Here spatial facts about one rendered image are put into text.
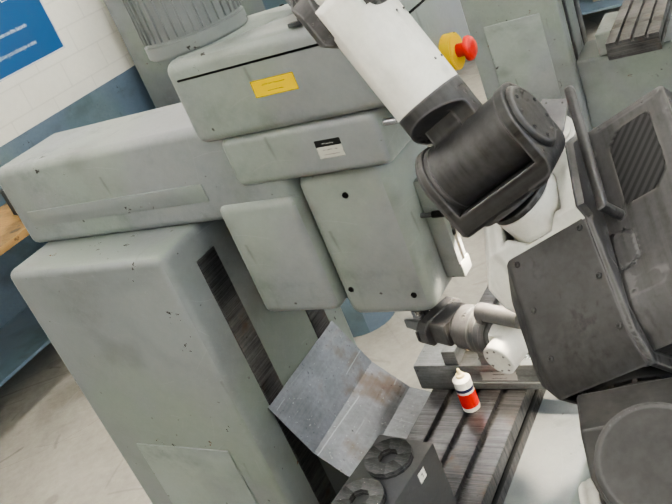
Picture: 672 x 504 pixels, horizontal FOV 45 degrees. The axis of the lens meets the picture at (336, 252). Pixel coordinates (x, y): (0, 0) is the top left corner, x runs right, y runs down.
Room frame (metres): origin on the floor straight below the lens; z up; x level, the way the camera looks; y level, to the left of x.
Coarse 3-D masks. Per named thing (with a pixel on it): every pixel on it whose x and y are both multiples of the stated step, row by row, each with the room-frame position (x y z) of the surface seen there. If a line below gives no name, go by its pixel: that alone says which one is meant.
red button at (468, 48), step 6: (468, 36) 1.26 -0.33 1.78; (462, 42) 1.26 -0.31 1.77; (468, 42) 1.25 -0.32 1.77; (474, 42) 1.26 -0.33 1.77; (456, 48) 1.27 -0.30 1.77; (462, 48) 1.26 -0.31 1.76; (468, 48) 1.25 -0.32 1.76; (474, 48) 1.26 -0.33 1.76; (456, 54) 1.27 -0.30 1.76; (462, 54) 1.26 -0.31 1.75; (468, 54) 1.25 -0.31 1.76; (474, 54) 1.25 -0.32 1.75; (468, 60) 1.26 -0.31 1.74
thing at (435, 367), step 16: (432, 352) 1.61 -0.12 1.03; (448, 352) 1.53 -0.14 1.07; (464, 352) 1.55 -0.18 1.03; (416, 368) 1.58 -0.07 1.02; (432, 368) 1.56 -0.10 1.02; (448, 368) 1.53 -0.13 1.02; (464, 368) 1.51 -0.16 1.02; (480, 368) 1.49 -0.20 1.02; (528, 368) 1.42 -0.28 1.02; (432, 384) 1.57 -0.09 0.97; (448, 384) 1.54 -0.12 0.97; (480, 384) 1.50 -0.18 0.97; (496, 384) 1.47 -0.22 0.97; (512, 384) 1.45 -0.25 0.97; (528, 384) 1.43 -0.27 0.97
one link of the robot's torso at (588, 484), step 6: (588, 480) 0.69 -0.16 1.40; (582, 486) 0.68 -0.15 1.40; (588, 486) 0.68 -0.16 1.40; (594, 486) 0.67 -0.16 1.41; (582, 492) 0.67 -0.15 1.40; (588, 492) 0.67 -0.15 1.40; (594, 492) 0.67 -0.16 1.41; (582, 498) 0.67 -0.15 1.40; (588, 498) 0.66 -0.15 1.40; (594, 498) 0.66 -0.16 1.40
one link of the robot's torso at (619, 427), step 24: (648, 384) 0.67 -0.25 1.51; (600, 408) 0.66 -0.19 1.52; (624, 408) 0.64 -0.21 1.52; (648, 408) 0.58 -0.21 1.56; (600, 432) 0.62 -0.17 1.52; (624, 432) 0.57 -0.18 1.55; (648, 432) 0.57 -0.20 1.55; (600, 456) 0.57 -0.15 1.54; (624, 456) 0.56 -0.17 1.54; (648, 456) 0.55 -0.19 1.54; (600, 480) 0.55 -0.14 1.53; (624, 480) 0.54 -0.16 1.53; (648, 480) 0.53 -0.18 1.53
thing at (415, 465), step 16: (384, 448) 1.19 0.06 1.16; (400, 448) 1.17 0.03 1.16; (416, 448) 1.17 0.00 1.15; (432, 448) 1.16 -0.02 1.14; (368, 464) 1.16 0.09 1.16; (384, 464) 1.15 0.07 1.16; (400, 464) 1.13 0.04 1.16; (416, 464) 1.13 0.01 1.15; (432, 464) 1.15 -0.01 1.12; (352, 480) 1.15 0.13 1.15; (368, 480) 1.12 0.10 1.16; (384, 480) 1.12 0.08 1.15; (400, 480) 1.11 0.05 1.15; (416, 480) 1.11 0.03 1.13; (432, 480) 1.14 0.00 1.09; (336, 496) 1.13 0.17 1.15; (352, 496) 1.11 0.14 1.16; (368, 496) 1.10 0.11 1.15; (384, 496) 1.07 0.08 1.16; (400, 496) 1.07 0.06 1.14; (416, 496) 1.10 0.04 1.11; (432, 496) 1.13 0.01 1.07; (448, 496) 1.15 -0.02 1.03
